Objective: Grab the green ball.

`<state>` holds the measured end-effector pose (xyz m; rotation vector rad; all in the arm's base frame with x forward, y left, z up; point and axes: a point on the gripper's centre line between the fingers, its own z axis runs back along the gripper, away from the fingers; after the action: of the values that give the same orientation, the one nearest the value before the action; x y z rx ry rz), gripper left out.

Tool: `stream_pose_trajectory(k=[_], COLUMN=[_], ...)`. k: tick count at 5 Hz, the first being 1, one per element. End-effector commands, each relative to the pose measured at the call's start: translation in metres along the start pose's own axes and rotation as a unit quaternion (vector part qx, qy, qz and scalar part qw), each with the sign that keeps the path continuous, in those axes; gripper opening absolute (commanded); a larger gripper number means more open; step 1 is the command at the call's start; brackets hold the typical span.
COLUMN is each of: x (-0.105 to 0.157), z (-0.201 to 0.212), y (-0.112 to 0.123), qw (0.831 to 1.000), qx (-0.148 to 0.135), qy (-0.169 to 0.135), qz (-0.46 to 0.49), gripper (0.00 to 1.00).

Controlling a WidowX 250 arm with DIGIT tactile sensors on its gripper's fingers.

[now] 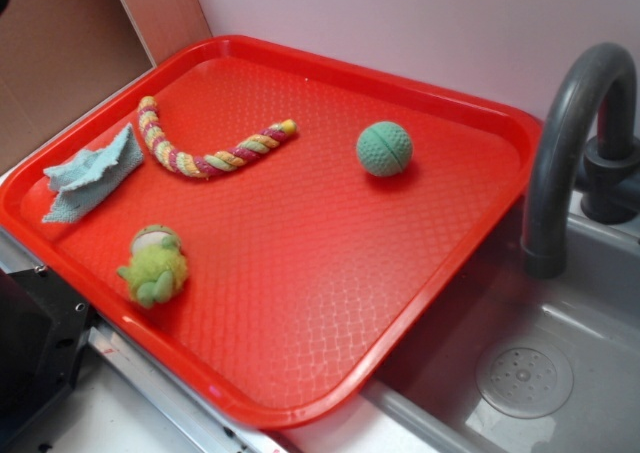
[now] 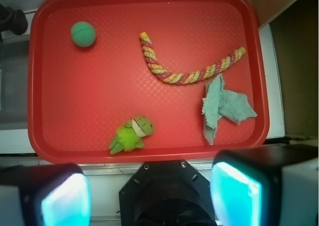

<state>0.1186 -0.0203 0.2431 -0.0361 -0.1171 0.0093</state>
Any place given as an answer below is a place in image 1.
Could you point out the light blue cloth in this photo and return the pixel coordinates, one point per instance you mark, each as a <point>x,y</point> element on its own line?
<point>84,182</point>

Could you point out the multicolour braided rope toy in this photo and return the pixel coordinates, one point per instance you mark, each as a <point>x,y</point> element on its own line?
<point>222,162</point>

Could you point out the brown cardboard panel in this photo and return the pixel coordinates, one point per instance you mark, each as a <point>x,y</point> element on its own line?
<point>62,58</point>

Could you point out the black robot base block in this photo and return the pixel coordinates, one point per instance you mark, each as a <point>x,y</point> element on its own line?
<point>44,329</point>

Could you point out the red plastic tray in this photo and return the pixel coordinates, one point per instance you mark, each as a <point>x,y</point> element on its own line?
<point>304,269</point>

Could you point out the grey toy faucet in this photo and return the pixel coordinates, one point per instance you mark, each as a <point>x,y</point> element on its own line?
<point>588,144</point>

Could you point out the green plush frog toy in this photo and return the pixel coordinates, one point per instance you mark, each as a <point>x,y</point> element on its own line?
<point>157,269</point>

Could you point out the green rubber ball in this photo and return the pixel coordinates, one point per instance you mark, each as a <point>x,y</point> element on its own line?
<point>384,149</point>

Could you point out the grey plastic sink basin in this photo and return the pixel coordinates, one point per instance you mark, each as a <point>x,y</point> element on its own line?
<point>503,362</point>

